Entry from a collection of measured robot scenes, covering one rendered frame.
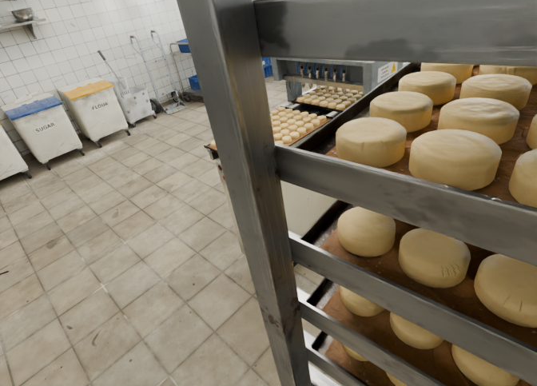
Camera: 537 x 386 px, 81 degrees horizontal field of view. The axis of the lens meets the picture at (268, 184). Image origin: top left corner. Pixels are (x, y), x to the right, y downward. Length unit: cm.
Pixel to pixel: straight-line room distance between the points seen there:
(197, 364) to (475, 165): 180
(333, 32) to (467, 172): 11
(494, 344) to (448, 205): 10
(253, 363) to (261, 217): 162
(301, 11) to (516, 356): 23
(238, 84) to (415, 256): 18
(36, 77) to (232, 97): 503
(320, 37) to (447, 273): 19
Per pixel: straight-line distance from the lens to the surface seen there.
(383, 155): 23
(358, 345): 34
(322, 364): 43
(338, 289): 38
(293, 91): 230
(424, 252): 28
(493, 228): 19
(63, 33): 526
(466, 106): 29
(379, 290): 26
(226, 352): 190
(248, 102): 20
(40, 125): 458
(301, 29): 18
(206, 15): 18
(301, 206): 186
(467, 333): 25
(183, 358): 196
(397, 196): 19
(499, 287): 27
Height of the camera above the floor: 162
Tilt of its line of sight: 34 degrees down
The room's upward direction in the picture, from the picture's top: 10 degrees counter-clockwise
